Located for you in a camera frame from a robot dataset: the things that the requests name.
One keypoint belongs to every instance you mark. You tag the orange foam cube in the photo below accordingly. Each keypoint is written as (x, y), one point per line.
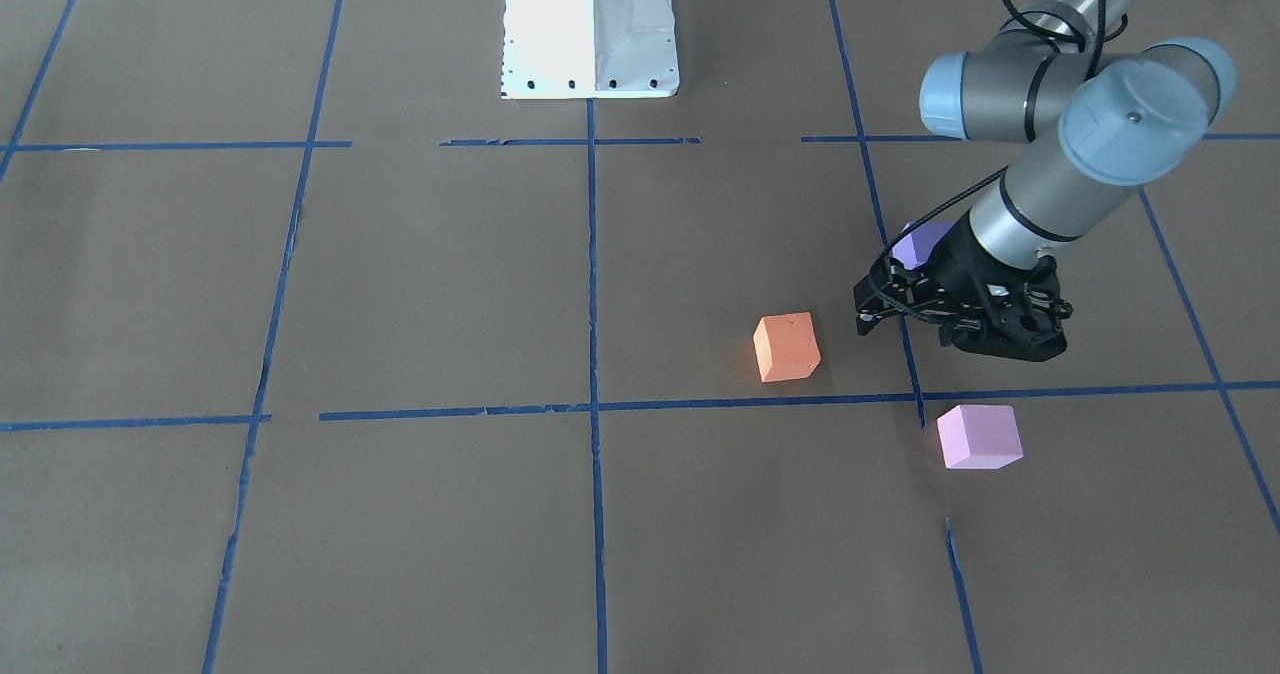
(786, 348)

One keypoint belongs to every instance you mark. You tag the purple foam cube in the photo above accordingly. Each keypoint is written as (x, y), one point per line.
(913, 250)

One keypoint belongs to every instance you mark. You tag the pink foam cube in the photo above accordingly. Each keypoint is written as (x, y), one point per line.
(979, 437)

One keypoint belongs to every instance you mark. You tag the brown paper table cover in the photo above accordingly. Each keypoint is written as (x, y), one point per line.
(319, 357)

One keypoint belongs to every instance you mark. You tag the white camera mast pedestal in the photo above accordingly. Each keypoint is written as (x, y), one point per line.
(589, 49)

